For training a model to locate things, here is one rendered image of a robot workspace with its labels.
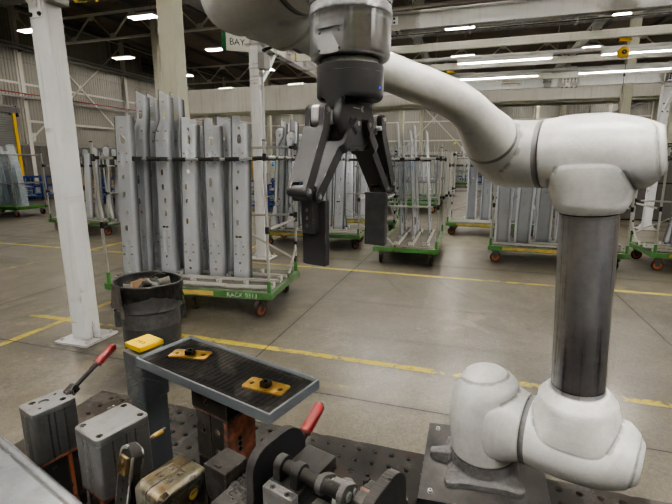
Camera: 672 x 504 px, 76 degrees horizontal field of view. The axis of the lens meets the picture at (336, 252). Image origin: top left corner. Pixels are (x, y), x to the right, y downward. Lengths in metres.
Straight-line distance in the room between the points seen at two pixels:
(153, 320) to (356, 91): 2.94
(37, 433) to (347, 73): 0.94
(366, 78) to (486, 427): 0.84
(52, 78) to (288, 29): 3.66
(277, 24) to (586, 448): 0.93
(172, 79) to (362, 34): 7.68
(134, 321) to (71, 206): 1.29
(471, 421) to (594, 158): 0.62
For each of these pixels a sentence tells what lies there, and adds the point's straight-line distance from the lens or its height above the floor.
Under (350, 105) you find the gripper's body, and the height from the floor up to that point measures 1.62.
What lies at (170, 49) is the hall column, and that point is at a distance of 8.21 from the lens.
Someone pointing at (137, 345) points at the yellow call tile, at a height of 1.16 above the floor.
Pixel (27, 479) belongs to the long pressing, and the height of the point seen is 1.00.
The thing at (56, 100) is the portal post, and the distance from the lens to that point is 4.17.
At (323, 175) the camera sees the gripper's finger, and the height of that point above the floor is 1.55.
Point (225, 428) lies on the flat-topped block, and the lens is 0.89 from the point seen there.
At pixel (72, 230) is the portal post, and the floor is 1.00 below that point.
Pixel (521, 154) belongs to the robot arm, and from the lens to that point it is 0.89.
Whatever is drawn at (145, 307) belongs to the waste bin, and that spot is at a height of 0.58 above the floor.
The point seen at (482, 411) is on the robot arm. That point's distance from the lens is 1.09.
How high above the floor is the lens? 1.56
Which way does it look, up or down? 12 degrees down
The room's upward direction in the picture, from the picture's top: straight up
